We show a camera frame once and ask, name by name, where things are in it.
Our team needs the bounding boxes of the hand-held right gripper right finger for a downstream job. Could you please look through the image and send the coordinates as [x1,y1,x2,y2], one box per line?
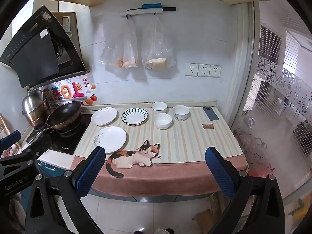
[205,147,285,234]

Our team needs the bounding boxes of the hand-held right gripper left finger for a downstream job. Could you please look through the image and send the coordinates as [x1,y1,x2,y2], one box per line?
[24,146,106,234]

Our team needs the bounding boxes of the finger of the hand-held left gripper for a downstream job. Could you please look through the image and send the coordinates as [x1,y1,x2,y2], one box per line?
[24,134,53,162]
[0,130,22,152]

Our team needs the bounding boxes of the white bowl with dark rim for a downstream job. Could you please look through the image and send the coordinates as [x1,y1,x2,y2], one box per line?
[151,102,168,114]

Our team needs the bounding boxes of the person's left forearm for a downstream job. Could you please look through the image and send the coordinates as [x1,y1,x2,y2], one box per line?
[8,191,27,234]

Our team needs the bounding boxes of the wooden board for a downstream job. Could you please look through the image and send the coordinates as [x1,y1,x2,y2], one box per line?
[0,113,19,152]

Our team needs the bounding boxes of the black induction cooktop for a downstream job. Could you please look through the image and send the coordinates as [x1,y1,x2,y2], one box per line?
[27,112,94,155]

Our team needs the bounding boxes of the white plate with floral print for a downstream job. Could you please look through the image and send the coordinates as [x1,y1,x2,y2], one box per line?
[93,126,127,153]

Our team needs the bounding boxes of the black frying pan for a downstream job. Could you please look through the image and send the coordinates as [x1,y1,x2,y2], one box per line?
[27,101,82,144]

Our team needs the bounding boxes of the stainless steel pot with lid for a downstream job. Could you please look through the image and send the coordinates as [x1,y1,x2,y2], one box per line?
[21,89,49,128]

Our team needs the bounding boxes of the cardboard box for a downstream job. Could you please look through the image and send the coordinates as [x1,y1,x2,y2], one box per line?
[191,195,234,228]

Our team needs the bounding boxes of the striped cat print table mat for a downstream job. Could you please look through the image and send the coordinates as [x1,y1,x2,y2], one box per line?
[70,106,249,197]

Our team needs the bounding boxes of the plain white plate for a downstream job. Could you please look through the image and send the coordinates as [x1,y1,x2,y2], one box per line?
[91,107,118,126]

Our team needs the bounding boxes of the blue smartphone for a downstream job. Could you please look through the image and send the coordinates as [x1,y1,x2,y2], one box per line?
[203,106,219,121]

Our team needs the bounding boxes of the white plate with striped rim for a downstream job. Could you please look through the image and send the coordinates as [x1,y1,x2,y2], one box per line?
[121,108,149,126]

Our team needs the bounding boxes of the white bowl with coloured pattern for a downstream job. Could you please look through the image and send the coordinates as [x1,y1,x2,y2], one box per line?
[174,105,190,121]

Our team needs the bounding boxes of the plain white bowl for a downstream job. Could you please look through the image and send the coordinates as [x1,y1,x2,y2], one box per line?
[153,113,172,130]

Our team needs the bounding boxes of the patterned glass sliding door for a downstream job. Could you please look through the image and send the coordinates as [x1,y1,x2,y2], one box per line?
[234,0,312,200]

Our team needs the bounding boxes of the black range hood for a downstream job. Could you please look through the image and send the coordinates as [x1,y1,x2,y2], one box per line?
[0,5,89,89]

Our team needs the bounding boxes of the clear plastic bag orange contents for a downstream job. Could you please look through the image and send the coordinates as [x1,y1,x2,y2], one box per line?
[99,17,127,70]

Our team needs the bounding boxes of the clear plastic bag beige contents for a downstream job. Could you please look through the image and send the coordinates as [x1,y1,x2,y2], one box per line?
[123,17,139,69]

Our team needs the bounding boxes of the clear plastic bag pale block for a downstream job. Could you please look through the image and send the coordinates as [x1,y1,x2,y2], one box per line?
[141,17,176,71]

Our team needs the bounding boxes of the colourful wall stickers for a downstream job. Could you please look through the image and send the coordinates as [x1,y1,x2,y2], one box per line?
[43,77,98,108]

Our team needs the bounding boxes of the white wall hook rail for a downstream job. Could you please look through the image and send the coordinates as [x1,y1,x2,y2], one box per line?
[119,6,177,19]

